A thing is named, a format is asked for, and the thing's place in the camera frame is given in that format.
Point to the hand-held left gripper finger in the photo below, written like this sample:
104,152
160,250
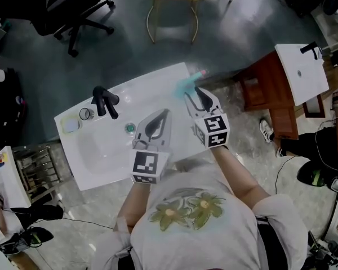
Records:
167,136
142,139

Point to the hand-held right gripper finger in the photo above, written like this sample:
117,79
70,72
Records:
195,114
208,101

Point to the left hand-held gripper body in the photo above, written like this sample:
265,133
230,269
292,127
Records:
145,164

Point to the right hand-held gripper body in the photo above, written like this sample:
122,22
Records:
214,131

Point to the teal spray bottle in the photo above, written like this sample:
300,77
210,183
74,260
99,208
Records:
182,88

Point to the person's left forearm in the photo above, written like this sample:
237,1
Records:
135,204

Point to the person's right forearm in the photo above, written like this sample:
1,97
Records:
236,176

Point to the metal sink drain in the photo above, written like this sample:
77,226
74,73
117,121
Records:
130,127

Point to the white sink basin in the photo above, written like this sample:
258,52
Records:
304,77
107,150
11,179

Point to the black faucet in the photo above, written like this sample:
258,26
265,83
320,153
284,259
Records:
308,49
104,100

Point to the brown wooden cabinet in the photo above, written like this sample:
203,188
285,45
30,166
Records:
267,89

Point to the clear glass cup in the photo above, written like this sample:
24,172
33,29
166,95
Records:
86,114

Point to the person's grey flower t-shirt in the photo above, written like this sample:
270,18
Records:
191,243

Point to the metal sink stand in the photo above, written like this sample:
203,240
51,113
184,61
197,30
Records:
36,167

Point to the black cabinet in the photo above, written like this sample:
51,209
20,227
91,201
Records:
5,108

